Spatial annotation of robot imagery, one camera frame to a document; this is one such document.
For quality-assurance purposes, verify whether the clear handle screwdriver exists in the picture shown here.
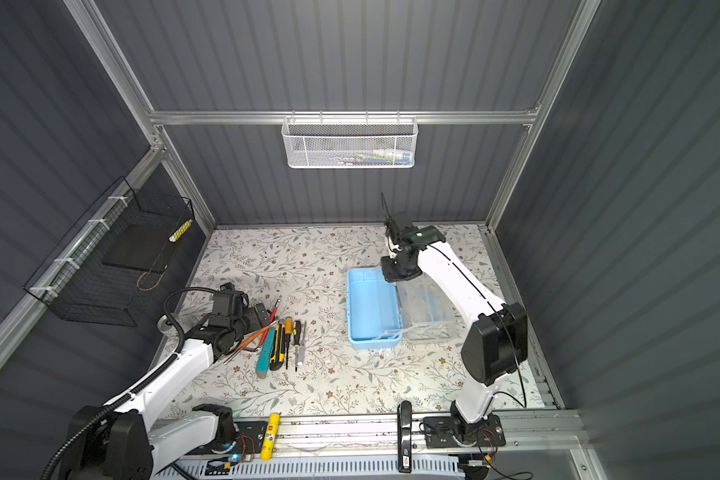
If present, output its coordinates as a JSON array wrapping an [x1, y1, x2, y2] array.
[[296, 321, 306, 369]]

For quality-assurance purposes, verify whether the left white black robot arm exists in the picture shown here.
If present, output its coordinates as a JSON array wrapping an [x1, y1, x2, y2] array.
[[40, 283, 274, 479]]

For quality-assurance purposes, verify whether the orange handle screwdriver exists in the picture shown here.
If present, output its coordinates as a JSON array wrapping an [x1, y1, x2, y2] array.
[[283, 317, 293, 369]]

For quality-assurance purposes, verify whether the aluminium front rail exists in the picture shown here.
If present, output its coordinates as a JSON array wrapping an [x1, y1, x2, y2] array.
[[101, 412, 583, 458]]

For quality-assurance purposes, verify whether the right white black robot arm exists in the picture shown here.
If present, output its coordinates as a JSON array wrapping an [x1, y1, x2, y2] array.
[[380, 216, 528, 445]]

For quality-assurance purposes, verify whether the orange pen tool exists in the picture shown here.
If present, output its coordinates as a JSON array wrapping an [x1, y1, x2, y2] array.
[[223, 323, 276, 364]]

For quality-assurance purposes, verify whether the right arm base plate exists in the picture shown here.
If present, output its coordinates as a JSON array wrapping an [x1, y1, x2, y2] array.
[[419, 413, 506, 449]]

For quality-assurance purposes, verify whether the white wire wall basket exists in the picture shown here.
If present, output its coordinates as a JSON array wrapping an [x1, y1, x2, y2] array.
[[281, 117, 419, 169]]

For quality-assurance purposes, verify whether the black remote on rail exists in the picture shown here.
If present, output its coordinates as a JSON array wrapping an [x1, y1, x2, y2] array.
[[397, 400, 413, 474]]

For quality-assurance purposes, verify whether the yellow marker on rail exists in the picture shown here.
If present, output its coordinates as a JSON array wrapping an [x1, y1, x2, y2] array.
[[260, 413, 281, 461]]

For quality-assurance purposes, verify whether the blue plastic tool box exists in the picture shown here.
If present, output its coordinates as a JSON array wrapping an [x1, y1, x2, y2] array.
[[346, 266, 459, 351]]

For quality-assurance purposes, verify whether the teal utility knife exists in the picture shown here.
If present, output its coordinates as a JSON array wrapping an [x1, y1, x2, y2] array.
[[255, 326, 277, 379]]

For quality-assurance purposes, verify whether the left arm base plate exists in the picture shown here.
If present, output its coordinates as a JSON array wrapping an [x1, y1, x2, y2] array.
[[189, 420, 267, 456]]

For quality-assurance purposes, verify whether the black wire side basket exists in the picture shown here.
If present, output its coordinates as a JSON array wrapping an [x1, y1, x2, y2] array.
[[24, 181, 195, 327]]

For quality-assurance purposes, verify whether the white perforated cable tray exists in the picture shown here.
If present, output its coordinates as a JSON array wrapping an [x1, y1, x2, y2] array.
[[155, 454, 466, 479]]

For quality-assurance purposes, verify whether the red pencil tool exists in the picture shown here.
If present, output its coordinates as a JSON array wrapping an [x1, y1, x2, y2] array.
[[258, 298, 281, 347]]

